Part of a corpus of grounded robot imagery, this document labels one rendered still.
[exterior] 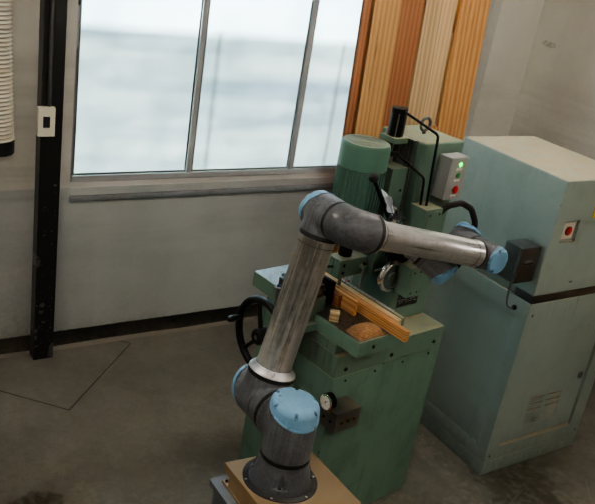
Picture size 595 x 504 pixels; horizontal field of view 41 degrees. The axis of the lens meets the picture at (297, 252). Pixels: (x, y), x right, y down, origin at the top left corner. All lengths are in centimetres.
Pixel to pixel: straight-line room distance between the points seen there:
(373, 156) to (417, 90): 186
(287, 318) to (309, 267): 17
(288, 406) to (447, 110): 275
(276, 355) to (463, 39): 273
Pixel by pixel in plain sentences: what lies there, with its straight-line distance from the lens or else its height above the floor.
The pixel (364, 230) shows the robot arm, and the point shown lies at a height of 141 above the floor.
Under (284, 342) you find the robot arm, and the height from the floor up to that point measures 101.
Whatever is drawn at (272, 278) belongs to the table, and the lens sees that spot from 302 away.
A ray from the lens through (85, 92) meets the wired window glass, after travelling 381.
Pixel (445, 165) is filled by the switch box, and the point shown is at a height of 145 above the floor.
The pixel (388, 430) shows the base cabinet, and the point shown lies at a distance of 325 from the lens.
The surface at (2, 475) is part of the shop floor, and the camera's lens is 342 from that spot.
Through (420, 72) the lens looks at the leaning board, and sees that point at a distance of 451.
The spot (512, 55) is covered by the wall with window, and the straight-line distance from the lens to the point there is 518.
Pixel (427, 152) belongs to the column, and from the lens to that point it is 285.
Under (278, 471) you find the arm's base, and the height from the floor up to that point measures 70.
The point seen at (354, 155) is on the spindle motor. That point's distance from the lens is 270.
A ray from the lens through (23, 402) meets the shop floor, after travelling 381.
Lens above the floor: 217
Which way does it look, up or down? 23 degrees down
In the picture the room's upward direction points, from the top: 10 degrees clockwise
